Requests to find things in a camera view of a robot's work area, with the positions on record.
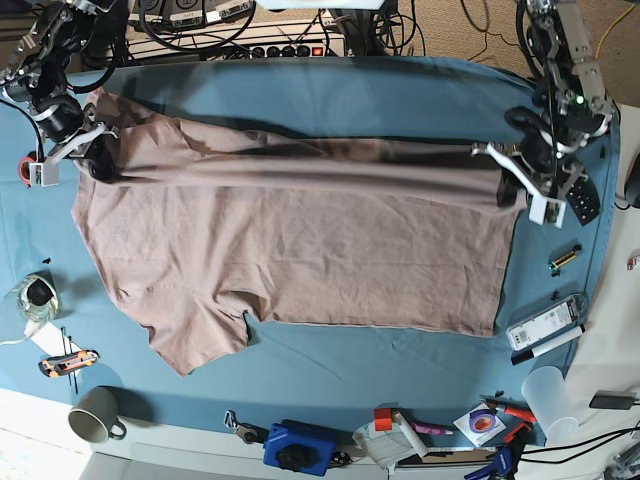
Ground black power strip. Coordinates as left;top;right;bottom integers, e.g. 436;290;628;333
243;43;343;59

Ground red tape roll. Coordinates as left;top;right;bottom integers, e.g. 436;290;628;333
18;151;38;188

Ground white marker pen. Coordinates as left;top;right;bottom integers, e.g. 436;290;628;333
511;325;586;366

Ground silver carabiner keyring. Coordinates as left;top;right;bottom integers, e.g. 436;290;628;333
223;410;265;445

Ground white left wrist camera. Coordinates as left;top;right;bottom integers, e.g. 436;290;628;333
528;195;566;229

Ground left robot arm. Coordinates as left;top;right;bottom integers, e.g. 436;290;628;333
471;1;614;225

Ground clear plastic case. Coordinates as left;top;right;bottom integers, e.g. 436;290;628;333
506;293;589;352

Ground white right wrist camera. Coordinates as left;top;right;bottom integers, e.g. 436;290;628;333
27;162;59;187

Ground grey ceramic mug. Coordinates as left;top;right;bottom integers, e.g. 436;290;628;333
67;387;127;444

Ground orange utility knife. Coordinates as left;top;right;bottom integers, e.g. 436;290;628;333
38;350;100;378

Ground red handled pliers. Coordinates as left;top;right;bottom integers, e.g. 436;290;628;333
483;397;536;424

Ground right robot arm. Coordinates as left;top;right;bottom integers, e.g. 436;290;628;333
1;1;129;187

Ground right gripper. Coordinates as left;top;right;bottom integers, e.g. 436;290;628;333
30;97;121;183

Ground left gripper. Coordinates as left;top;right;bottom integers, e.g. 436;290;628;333
471;129;588;210

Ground white paper roll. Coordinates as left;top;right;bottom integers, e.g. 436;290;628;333
392;411;429;457

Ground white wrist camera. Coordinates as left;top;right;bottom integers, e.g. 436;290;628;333
27;162;59;187
528;195;566;229

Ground purple pen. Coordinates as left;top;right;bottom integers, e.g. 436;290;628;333
411;422;454;436

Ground translucent plastic cup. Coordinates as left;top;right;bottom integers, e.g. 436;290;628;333
521;366;579;444

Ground red cube block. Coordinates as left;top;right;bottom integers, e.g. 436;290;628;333
373;407;393;432

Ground blue table cloth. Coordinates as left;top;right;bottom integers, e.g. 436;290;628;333
1;58;619;436

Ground black remote control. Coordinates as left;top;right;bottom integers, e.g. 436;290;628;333
565;177;600;226

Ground black cable ties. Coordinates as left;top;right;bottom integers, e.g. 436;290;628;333
60;326;79;394

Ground pink T-shirt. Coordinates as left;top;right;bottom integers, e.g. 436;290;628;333
71;91;522;375

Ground yellow cable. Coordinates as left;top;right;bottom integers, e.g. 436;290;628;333
592;0;636;61

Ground clear glass jar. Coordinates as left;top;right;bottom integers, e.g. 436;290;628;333
7;273;59;323

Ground blue plastic box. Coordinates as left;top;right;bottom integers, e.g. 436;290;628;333
263;420;337;477

